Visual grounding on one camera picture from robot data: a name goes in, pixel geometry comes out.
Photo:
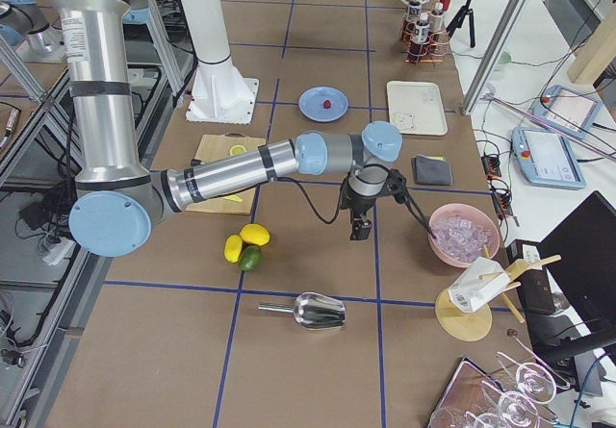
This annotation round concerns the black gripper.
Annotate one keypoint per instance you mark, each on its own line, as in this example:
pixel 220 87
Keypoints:
pixel 356 205

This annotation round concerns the blue plate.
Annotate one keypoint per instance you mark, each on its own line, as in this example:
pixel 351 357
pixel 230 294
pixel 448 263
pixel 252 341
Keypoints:
pixel 310 104

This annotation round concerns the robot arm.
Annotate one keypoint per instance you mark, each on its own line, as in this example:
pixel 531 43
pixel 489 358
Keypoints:
pixel 120 201

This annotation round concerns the grey folded cloth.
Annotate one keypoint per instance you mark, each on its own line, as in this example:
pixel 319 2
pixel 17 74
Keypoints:
pixel 431 171

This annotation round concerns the metal ice scoop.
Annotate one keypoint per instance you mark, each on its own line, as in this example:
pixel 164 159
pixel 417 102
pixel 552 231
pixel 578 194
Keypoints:
pixel 312 311

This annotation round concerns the pink bowl of ice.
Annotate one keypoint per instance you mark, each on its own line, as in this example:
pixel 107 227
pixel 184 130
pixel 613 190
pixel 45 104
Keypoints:
pixel 462 233

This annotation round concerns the yellow lemon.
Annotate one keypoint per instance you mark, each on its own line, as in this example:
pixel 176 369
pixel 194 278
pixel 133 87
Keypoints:
pixel 256 234
pixel 233 248

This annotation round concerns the green lime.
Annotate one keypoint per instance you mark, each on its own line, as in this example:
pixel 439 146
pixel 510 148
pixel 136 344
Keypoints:
pixel 250 258

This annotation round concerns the wooden cup stand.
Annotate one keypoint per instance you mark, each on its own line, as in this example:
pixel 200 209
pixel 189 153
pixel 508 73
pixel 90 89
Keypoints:
pixel 463 309

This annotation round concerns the cream bear tray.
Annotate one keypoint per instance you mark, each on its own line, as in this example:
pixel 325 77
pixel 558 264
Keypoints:
pixel 416 108

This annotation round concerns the yellow plastic knife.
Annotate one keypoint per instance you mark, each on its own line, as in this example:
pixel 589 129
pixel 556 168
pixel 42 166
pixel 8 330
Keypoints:
pixel 234 198

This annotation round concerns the lemon half slice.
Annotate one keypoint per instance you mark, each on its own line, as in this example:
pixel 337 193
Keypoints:
pixel 237 149

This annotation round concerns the wooden cutting board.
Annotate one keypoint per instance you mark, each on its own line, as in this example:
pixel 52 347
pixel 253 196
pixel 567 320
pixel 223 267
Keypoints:
pixel 215 147

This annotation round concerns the teach pendant tablet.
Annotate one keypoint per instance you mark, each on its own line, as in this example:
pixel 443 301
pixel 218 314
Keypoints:
pixel 567 110
pixel 546 159

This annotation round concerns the tea bottle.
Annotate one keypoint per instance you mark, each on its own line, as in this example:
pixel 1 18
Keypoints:
pixel 436 18
pixel 421 29
pixel 414 10

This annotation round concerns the black monitor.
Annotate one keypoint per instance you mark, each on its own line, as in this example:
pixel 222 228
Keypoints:
pixel 585 241

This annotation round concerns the wine glass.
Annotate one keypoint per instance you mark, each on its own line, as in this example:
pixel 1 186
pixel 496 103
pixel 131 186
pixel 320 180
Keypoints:
pixel 530 379

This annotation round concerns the black tripod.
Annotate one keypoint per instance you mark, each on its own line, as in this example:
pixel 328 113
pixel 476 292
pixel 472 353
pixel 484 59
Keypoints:
pixel 465 12

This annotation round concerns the copper wire bottle rack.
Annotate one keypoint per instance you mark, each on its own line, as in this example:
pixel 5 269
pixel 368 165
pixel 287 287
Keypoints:
pixel 433 51

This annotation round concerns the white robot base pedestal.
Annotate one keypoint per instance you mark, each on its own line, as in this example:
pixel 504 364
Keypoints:
pixel 220 93

